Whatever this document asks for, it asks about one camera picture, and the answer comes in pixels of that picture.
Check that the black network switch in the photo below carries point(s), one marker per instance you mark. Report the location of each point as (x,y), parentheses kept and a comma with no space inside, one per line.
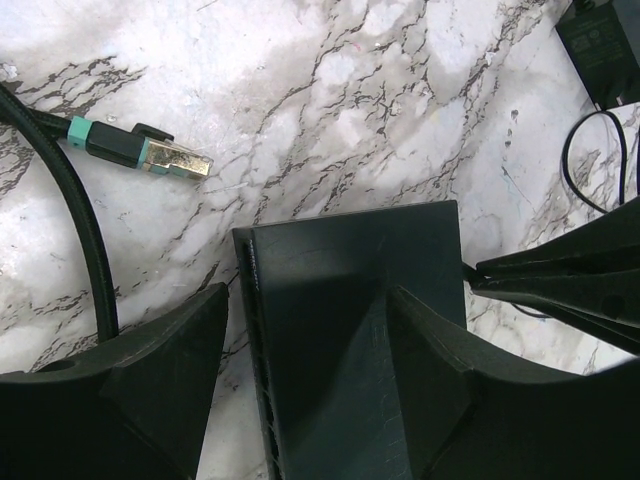
(314,295)

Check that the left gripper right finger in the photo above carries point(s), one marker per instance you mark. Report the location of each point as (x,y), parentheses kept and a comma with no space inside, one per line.
(472,410)

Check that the black power adapter with cable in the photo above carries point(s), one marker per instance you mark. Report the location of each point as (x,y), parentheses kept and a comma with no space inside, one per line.
(602,41)

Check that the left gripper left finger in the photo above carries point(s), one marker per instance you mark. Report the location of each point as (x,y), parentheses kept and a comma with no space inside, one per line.
(134,407)

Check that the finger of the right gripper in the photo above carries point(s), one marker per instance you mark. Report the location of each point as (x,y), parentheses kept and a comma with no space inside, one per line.
(587,278)

